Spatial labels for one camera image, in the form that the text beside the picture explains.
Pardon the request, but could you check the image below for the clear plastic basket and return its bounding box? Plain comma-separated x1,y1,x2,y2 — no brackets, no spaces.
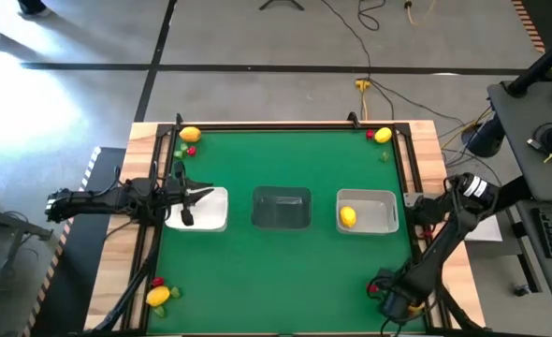
251,185,312,230

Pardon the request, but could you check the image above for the white plastic basket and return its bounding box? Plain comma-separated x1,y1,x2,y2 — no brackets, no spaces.
164,185,229,233

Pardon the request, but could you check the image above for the grey plastic basket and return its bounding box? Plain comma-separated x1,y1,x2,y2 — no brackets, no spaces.
335,188,399,235

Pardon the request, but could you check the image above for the white box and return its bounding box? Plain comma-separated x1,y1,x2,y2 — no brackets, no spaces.
462,214,504,243

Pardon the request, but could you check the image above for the black tripod foot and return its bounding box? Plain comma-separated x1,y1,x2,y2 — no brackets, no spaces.
258,0,305,12

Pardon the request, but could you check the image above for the looped black floor cable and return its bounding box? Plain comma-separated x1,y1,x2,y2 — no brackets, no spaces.
356,0,387,32

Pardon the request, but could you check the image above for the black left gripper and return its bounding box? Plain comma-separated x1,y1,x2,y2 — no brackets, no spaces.
163,161,216,227

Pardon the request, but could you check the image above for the black aluminium table frame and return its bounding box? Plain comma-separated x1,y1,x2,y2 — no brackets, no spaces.
81,111,492,337

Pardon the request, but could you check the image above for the dark round stand base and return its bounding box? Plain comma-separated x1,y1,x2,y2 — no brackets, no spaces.
466,113,507,159

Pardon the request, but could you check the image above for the green table mat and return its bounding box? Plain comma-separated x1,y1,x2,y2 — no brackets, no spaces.
147,129,427,334

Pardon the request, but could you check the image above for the grey metal stand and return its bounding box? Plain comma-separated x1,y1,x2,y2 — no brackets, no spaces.
0,189,55,300

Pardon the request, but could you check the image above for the black beam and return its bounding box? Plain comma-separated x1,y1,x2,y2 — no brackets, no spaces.
490,176,534,212

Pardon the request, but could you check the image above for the orange black hazard tape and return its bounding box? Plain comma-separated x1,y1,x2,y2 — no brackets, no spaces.
511,0,546,53

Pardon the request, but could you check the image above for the black hazard-striped floor mat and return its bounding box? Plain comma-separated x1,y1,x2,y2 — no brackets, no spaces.
21,146,127,337

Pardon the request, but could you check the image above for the person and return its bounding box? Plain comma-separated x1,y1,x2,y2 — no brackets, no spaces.
17,0,53,19

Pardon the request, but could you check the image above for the grey desk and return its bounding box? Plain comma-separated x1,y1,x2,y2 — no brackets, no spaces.
487,79,552,317

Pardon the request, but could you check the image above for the black pole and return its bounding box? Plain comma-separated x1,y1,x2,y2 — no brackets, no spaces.
507,30,552,98

